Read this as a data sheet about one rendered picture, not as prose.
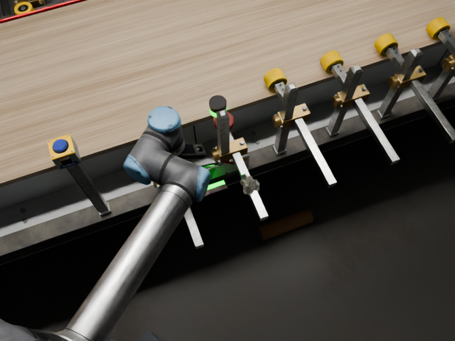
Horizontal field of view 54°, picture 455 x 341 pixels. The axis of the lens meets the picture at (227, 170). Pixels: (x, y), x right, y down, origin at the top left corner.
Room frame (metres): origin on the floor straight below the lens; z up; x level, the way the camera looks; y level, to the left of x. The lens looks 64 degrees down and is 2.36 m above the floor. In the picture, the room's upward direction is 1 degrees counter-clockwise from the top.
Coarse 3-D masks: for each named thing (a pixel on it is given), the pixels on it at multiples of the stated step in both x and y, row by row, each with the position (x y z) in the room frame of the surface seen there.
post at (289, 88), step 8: (288, 88) 0.91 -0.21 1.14; (296, 88) 0.91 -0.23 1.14; (288, 96) 0.89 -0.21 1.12; (296, 96) 0.90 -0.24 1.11; (288, 104) 0.89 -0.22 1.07; (280, 112) 0.92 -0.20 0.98; (288, 112) 0.90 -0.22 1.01; (288, 128) 0.90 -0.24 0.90; (280, 136) 0.89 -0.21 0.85; (280, 144) 0.89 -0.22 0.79
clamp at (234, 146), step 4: (236, 140) 0.87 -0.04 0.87; (240, 140) 0.87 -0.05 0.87; (232, 144) 0.85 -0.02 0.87; (236, 144) 0.85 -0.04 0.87; (244, 144) 0.85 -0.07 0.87; (216, 148) 0.83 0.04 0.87; (232, 148) 0.83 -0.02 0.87; (236, 148) 0.83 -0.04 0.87; (240, 148) 0.83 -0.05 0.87; (244, 148) 0.83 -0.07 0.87; (212, 152) 0.82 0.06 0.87; (216, 152) 0.81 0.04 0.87; (228, 152) 0.81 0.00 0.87; (232, 152) 0.81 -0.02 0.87; (236, 152) 0.82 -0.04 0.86; (240, 152) 0.82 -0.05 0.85; (244, 152) 0.83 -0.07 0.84; (212, 156) 0.82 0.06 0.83; (216, 156) 0.80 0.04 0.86; (220, 156) 0.80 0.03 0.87; (224, 156) 0.80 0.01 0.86; (228, 156) 0.81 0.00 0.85; (224, 160) 0.80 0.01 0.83
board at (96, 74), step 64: (128, 0) 1.59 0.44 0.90; (192, 0) 1.59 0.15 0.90; (256, 0) 1.58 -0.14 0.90; (320, 0) 1.58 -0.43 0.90; (384, 0) 1.57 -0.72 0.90; (448, 0) 1.57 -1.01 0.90; (0, 64) 1.23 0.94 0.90; (64, 64) 1.23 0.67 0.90; (128, 64) 1.22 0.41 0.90; (192, 64) 1.22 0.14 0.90; (256, 64) 1.21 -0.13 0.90; (320, 64) 1.21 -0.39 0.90; (0, 128) 0.92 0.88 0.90; (64, 128) 0.91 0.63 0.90; (128, 128) 0.91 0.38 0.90
